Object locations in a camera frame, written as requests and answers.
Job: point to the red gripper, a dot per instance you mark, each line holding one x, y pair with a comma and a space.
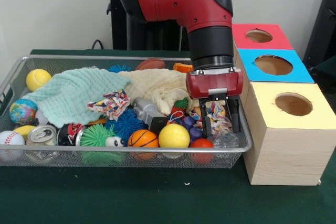
212, 83

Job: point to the wooden box with three holes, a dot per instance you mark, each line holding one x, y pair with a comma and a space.
288, 155

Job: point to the red-orange ball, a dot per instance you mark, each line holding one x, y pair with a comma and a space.
201, 144

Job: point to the smooth yellow ball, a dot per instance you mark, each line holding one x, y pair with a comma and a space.
173, 136

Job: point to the cream waffle cloth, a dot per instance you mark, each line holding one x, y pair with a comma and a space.
157, 85

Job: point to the small orange basketball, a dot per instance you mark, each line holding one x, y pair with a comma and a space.
143, 138

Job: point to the green spiky toy with eyes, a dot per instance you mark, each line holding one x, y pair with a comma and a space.
94, 136

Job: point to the mint green waffle cloth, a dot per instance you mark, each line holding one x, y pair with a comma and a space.
68, 93

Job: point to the silver drink can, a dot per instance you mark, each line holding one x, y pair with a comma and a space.
42, 133

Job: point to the yellow ball with seam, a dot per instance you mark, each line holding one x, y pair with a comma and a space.
38, 79

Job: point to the globe print ball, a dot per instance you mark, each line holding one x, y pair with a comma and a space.
23, 111

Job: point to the white baseball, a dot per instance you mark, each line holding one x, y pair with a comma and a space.
10, 140

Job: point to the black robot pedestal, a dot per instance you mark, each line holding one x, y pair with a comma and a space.
119, 35

